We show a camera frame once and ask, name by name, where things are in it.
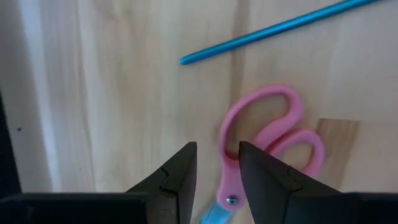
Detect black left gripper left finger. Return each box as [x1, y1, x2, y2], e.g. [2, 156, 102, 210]
[126, 141, 198, 224]

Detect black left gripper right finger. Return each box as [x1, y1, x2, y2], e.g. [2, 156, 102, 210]
[238, 141, 343, 224]

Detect pink handled scissors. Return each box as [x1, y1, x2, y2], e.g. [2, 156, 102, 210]
[198, 83, 326, 224]

